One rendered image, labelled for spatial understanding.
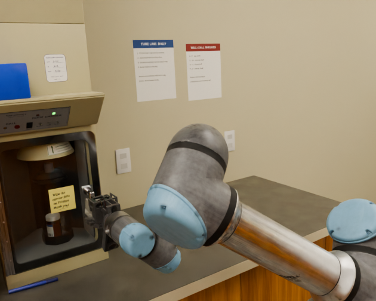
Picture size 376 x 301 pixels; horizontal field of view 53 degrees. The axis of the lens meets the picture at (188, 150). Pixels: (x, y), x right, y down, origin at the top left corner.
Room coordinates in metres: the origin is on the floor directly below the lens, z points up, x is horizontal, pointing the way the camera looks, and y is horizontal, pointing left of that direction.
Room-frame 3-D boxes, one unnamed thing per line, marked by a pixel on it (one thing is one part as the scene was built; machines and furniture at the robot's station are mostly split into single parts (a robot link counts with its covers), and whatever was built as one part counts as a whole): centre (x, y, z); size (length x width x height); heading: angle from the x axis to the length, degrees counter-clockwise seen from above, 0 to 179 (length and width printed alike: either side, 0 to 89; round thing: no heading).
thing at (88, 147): (1.10, 0.42, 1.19); 0.30 x 0.01 x 0.40; 122
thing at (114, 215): (0.93, 0.19, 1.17); 0.08 x 0.05 x 0.08; 123
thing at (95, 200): (1.00, 0.24, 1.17); 0.12 x 0.08 x 0.09; 33
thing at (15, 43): (1.21, 0.49, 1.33); 0.32 x 0.25 x 0.77; 122
